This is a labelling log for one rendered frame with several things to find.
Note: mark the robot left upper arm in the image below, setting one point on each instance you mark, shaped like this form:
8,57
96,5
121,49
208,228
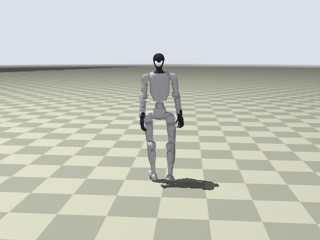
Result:
144,85

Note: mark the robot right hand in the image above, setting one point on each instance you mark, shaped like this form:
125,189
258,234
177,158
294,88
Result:
180,119

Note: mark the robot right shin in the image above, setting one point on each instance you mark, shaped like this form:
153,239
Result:
171,158

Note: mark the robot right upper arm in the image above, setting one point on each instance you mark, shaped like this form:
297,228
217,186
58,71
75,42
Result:
174,84

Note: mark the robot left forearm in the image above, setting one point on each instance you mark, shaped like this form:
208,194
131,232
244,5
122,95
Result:
142,107

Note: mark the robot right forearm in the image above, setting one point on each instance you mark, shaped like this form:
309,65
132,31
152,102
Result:
178,106

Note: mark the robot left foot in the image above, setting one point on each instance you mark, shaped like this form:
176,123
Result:
153,176

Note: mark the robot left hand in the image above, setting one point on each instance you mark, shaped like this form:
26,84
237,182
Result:
142,121

